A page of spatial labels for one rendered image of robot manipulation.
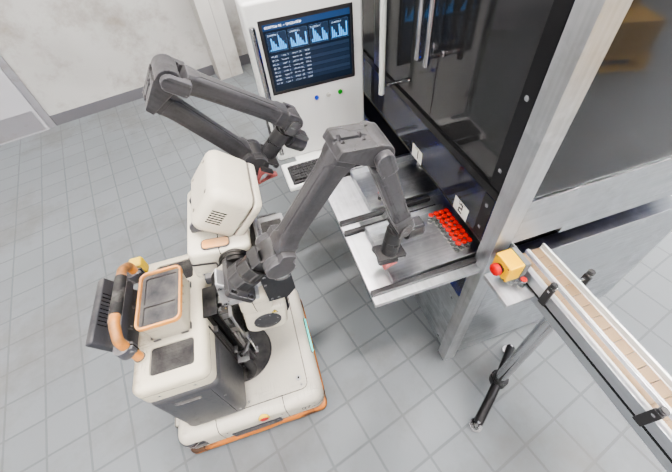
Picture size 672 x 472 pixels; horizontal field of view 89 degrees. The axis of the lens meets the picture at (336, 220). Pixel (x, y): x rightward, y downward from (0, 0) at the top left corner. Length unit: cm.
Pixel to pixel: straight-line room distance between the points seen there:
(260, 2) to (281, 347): 151
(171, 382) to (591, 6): 143
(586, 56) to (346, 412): 173
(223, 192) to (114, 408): 172
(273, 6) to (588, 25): 110
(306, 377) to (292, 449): 38
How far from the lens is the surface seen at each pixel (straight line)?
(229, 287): 91
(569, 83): 87
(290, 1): 158
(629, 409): 128
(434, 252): 133
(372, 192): 152
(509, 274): 119
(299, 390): 175
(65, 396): 260
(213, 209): 91
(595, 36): 85
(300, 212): 75
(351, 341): 209
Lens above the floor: 194
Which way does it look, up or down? 48 degrees down
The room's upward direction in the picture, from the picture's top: 7 degrees counter-clockwise
